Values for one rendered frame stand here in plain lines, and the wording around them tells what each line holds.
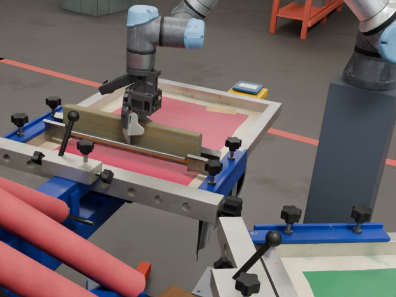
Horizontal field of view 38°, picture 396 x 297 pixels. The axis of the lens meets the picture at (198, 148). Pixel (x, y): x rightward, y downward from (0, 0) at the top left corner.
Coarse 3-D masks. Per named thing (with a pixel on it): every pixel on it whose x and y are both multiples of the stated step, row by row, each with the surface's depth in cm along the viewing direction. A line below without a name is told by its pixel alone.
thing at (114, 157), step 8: (168, 104) 203; (176, 104) 203; (184, 104) 204; (192, 104) 205; (112, 112) 192; (120, 112) 192; (176, 112) 197; (184, 112) 197; (72, 144) 166; (96, 144) 168; (72, 152) 162; (96, 152) 163; (104, 152) 164; (112, 152) 164; (120, 152) 165; (128, 152) 165; (104, 160) 159; (112, 160) 159; (120, 160) 160
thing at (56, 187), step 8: (56, 176) 131; (48, 184) 127; (56, 184) 127; (64, 184) 128; (72, 184) 128; (80, 184) 131; (48, 192) 124; (56, 192) 124; (64, 192) 125; (80, 192) 132; (64, 200) 126
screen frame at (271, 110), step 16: (160, 80) 215; (96, 96) 194; (112, 96) 200; (192, 96) 211; (208, 96) 209; (224, 96) 206; (240, 96) 207; (272, 112) 195; (256, 128) 180; (32, 144) 160; (256, 144) 177
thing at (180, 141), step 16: (64, 112) 161; (80, 112) 159; (96, 112) 158; (80, 128) 161; (96, 128) 160; (112, 128) 158; (144, 128) 154; (160, 128) 152; (176, 128) 152; (144, 144) 156; (160, 144) 154; (176, 144) 152; (192, 144) 151
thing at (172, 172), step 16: (192, 112) 198; (208, 112) 199; (224, 128) 187; (208, 144) 175; (224, 144) 176; (128, 160) 160; (144, 160) 161; (160, 160) 162; (160, 176) 153; (176, 176) 154; (192, 176) 155
